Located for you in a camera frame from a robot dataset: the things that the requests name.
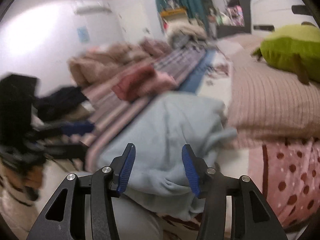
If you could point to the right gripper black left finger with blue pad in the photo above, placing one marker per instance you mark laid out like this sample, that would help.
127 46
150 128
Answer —
63 217

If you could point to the pink folded garment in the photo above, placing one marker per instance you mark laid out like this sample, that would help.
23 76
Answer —
162 82

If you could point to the pink ribbed pillow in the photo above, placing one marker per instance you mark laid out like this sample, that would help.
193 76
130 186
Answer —
267 102

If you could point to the white air conditioner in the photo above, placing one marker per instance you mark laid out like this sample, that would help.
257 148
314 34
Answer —
82 9

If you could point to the white headboard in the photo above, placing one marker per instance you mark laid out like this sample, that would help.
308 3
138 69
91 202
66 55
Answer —
268 15

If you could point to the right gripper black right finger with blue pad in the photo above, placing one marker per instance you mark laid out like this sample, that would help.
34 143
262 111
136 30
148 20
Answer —
252 217

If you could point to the maroon folded garment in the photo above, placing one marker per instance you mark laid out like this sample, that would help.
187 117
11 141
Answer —
127 88

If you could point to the blue wall poster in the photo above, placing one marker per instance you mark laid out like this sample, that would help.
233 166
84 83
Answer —
83 34

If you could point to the green plush toy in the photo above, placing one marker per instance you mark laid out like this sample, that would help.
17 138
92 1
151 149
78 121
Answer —
293 48

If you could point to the striped fleece blanket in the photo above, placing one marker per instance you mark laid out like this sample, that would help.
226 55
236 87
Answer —
285 170

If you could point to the light blue sweatshirt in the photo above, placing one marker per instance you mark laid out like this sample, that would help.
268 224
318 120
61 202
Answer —
158 182

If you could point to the cream ribbed sleeve forearm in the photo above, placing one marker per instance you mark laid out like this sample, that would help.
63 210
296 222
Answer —
18 211

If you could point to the dark shelf with items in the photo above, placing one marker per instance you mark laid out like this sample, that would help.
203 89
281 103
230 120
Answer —
233 17

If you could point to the cream blanket pile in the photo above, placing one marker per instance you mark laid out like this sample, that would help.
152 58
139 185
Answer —
178 33

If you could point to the dark navy garment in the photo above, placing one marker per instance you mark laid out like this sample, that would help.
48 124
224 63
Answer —
59 103

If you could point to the pink shiny bag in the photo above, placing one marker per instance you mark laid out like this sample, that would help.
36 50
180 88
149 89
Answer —
154 47

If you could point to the brown pink crumpled duvet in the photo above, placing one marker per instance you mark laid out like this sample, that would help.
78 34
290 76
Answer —
102 63

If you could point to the black camera box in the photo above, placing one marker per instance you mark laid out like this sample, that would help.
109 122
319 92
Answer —
17 96

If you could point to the pink far pillow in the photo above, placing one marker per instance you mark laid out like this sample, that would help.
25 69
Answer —
233 44

